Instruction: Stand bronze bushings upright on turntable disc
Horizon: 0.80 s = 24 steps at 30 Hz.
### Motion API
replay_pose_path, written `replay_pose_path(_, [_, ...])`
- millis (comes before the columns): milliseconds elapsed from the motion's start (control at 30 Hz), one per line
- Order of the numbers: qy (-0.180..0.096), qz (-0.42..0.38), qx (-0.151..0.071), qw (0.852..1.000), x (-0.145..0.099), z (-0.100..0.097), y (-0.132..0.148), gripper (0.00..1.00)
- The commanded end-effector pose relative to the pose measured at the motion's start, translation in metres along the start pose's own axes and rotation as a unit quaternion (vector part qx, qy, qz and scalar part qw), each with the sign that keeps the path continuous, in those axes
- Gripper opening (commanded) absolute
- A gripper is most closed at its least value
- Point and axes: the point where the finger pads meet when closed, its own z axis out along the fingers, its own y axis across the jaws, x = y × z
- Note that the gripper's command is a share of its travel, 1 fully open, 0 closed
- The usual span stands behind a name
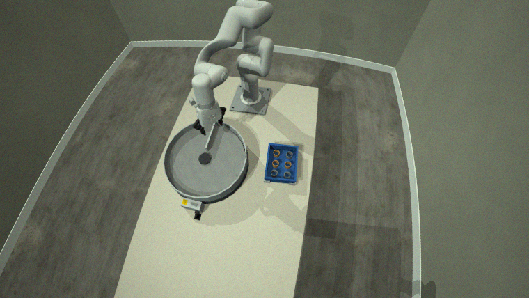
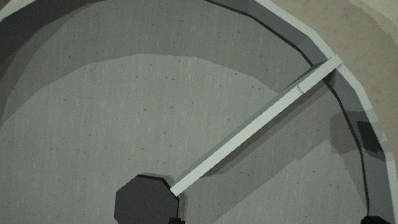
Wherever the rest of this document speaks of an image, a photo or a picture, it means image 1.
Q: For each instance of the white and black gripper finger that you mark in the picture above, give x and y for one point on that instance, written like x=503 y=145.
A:
x=223 y=110
x=199 y=127

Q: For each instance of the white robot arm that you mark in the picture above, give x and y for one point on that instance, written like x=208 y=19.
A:
x=249 y=66

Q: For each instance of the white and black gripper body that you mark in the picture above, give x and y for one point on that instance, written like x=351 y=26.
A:
x=209 y=116

